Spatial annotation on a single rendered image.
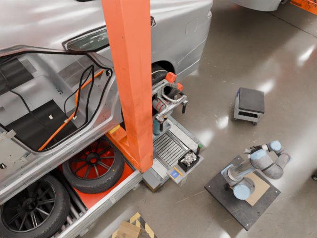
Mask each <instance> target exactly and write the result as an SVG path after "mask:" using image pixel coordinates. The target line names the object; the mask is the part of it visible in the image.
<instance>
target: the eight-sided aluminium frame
mask: <svg viewBox="0 0 317 238"><path fill-rule="evenodd" d="M166 86H170V87H171V90H172V89H173V88H178V85H177V84H176V83H175V82H173V83H170V82H168V81H167V80H166V79H164V80H162V81H161V82H159V83H158V84H156V85H155V86H153V87H152V96H153V95H154V94H156V93H157V92H158V91H160V90H161V89H163V88H164V87H166ZM176 98H177V95H176V96H172V98H171V99H172V100H176ZM167 103H169V104H170V105H172V104H173V102H170V101H169V100H168V101H167ZM157 114H159V112H158V113H156V114H155V115H154V116H152V121H153V120H154V118H155V116H156V115H157ZM152 123H153V122H152Z"/></svg>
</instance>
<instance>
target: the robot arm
mask: <svg viewBox="0 0 317 238"><path fill-rule="evenodd" d="M271 151H274V152H275V153H276V155H277V156H278V159H277V160H276V161H275V163H274V162H273V161H272V160H271V159H270V157H269V156H268V155H267V153H268V152H271ZM243 153H249V154H251V155H248V159H247V160H245V161H243V162H242V163H240V164H238V165H237V166H233V165H232V164H231V165H229V166H228V167H226V168H225V169H224V170H222V171H221V174H222V175H223V177H224V178H225V179H226V181H227V182H228V184H229V185H230V186H231V188H232V189H233V190H234V195H235V196H236V197H237V198H238V199H241V200H244V199H247V198H248V197H249V196H250V195H251V194H252V193H253V192H254V191H255V183H254V182H253V180H252V179H250V178H248V177H243V176H245V175H247V174H249V173H251V172H253V171H255V170H258V169H260V170H261V171H262V173H263V174H264V175H266V176H267V177H268V178H270V179H280V178H281V177H282V176H283V173H284V171H283V170H284V168H285V166H286V164H288V163H290V162H291V161H292V157H291V156H290V155H289V154H288V153H287V152H286V151H285V150H284V148H283V147H282V146H281V144H280V143H279V141H277V140H276V141H273V142H270V143H267V144H264V145H262V146H261V145H258V146H253V148H252V147H250V150H248V149H245V152H243Z"/></svg>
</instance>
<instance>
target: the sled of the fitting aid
mask: <svg viewBox="0 0 317 238"><path fill-rule="evenodd" d="M165 122H166V123H167V126H165V127H164V128H163V132H161V134H160V135H159V136H153V137H152V141H153V142H154V141H155V140H157V139H158V138H159V137H160V136H162V135H163V134H164V133H165V132H167V131H168V130H169V129H170V128H171V124H170V123H168V122H167V121H165Z"/></svg>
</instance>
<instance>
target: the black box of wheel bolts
mask: <svg viewBox="0 0 317 238"><path fill-rule="evenodd" d="M199 159H200V157H199V156H198V155H197V154H196V153H195V152H194V151H193V150H192V149H190V150H189V151H188V152H187V153H185V154H184V155H183V156H182V157H181V158H179V159H178V163H177V164H178V165H179V166H180V167H181V168H182V169H183V170H184V171H185V172H188V171H189V170H190V169H191V168H192V167H193V166H194V165H196V164H197V163H198V162H199Z"/></svg>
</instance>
